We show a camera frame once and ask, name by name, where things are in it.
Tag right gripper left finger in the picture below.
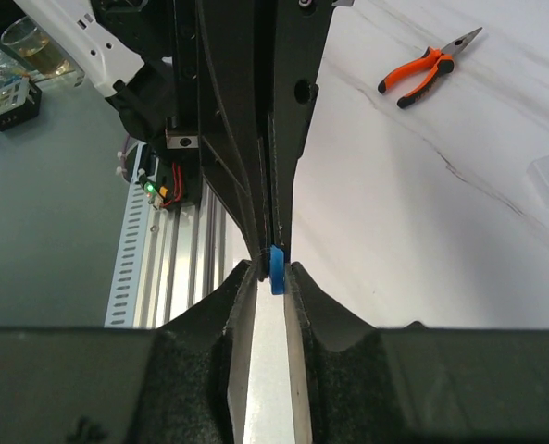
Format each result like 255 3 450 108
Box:
0 261 257 443

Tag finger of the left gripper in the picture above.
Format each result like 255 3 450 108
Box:
268 1 333 263

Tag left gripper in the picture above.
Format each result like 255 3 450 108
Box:
91 1 272 280

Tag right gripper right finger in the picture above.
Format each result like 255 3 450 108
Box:
287 263 549 443

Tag blue fuse table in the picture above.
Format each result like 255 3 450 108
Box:
269 245 285 295

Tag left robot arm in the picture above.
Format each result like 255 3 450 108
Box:
19 1 336 290

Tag small black white box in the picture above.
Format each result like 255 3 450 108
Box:
0 78 42 131

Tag glass cup with liquid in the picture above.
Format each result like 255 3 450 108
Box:
0 17 75 79

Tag white slotted cable duct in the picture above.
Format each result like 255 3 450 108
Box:
104 142 149 328

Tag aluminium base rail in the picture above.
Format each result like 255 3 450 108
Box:
132 184 230 328

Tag orange handled pliers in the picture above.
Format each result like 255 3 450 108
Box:
377 27 483 109

